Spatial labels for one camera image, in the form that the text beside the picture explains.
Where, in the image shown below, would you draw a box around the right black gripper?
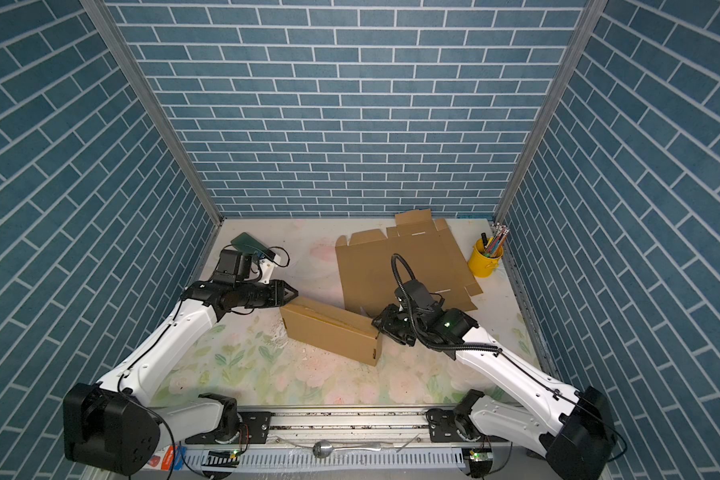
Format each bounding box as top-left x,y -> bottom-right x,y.
368,302 -> 426,346

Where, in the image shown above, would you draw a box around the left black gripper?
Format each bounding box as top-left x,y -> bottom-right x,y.
235,279 -> 300,309

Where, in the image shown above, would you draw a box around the cardboard box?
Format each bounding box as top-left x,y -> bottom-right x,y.
280,297 -> 382,367
334,208 -> 484,318

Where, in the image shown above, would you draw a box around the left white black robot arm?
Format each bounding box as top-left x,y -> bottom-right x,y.
62,247 -> 298,476

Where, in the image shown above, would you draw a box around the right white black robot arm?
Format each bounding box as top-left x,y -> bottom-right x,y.
372,280 -> 619,479

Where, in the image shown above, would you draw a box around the green rectangular sponge block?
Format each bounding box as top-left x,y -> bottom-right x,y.
229,232 -> 270,257

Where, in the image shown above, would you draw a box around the yellow pen cup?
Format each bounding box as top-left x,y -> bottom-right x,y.
467,240 -> 504,278

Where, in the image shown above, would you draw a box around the pens in cup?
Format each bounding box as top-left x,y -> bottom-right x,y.
481,224 -> 509,258

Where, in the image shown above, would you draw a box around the metal spoon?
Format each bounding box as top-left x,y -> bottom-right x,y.
275,439 -> 421,460

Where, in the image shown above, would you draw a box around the white blue product package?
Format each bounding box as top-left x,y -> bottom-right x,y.
142,446 -> 186,472

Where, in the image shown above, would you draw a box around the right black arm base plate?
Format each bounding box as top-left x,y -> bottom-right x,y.
424,408 -> 507,443

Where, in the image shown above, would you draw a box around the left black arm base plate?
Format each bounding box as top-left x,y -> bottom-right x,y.
184,411 -> 273,446

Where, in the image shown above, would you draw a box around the white slotted cable duct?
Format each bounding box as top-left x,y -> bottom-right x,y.
183,448 -> 466,473

